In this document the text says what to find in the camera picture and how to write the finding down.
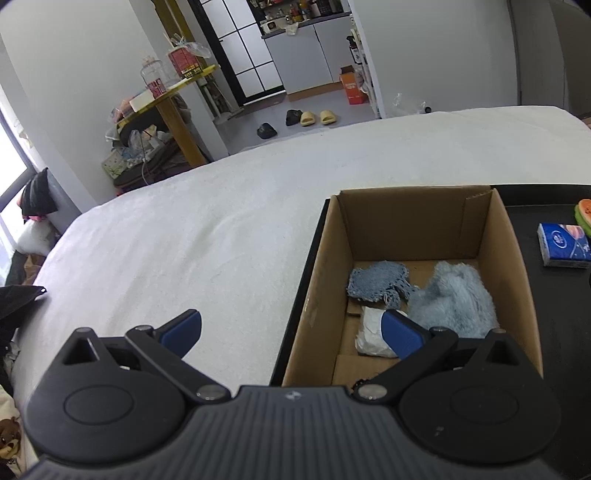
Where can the black shallow tray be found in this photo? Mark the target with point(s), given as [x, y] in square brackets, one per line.
[554, 314]

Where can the fluffy grey-blue plush toy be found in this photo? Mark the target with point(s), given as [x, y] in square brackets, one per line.
[455, 300]

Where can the blue tissue pack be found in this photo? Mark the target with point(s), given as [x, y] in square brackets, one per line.
[565, 244]

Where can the brown cardboard box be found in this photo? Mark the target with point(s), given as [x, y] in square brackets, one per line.
[461, 221]

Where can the small red can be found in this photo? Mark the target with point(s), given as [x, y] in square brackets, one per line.
[157, 87]

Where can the pile of bags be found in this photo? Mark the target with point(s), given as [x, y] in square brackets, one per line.
[138, 157]

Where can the red carton box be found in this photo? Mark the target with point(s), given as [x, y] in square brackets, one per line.
[184, 62]

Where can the white pillow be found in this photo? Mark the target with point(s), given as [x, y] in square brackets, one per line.
[34, 237]

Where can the small white appliance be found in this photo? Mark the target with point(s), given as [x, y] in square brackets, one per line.
[271, 26]

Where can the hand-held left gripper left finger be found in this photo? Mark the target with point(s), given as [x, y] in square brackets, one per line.
[185, 328]

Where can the clear glass jar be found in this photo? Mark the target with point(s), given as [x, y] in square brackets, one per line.
[152, 71]

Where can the white cloth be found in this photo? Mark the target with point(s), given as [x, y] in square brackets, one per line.
[369, 332]

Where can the white flat box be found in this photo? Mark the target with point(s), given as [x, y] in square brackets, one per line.
[141, 100]

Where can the clear plastic bag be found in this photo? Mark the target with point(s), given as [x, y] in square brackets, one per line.
[411, 104]

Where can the watermelon slice toy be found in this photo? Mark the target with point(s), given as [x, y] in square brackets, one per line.
[584, 214]

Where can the black framed glass door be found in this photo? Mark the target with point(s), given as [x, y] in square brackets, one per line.
[240, 50]

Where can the yellow round table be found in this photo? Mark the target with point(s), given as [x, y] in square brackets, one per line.
[175, 115]

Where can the blue knitted cloth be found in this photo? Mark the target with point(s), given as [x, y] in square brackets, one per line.
[374, 281]

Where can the black bag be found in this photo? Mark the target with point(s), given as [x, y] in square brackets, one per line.
[39, 194]

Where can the white kitchen cabinet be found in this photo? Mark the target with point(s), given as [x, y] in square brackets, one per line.
[309, 60]

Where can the narrow white shelf rack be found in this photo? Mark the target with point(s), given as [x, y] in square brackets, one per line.
[369, 74]

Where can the black slipper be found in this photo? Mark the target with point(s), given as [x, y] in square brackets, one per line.
[293, 117]
[267, 131]

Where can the beige slipper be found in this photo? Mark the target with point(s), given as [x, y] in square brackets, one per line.
[308, 118]
[328, 117]

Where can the black crumpled cloth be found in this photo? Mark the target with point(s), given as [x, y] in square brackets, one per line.
[16, 304]

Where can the grey flat board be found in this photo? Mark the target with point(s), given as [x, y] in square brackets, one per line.
[549, 50]

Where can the orange cardboard box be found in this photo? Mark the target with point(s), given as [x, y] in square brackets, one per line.
[353, 87]

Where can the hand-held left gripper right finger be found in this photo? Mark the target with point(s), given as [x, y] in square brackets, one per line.
[400, 335]

